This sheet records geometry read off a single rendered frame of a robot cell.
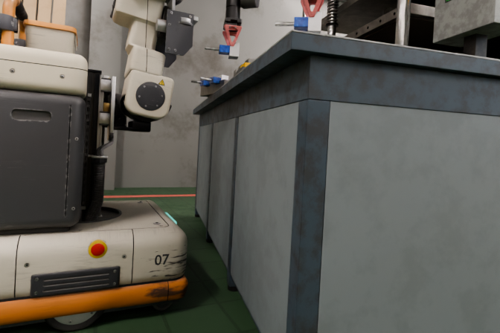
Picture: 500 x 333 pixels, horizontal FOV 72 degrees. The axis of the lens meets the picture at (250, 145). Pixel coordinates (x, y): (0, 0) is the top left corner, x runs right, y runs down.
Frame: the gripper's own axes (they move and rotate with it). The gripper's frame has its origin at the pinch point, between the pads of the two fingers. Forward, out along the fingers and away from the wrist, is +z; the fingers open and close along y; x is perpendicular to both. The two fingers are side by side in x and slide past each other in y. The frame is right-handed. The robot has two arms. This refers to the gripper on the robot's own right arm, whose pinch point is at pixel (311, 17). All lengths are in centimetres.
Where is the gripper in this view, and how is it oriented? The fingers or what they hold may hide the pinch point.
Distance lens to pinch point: 107.4
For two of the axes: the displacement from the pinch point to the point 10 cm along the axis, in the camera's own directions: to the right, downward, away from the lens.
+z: -0.5, 10.0, 0.1
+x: -9.9, -0.5, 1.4
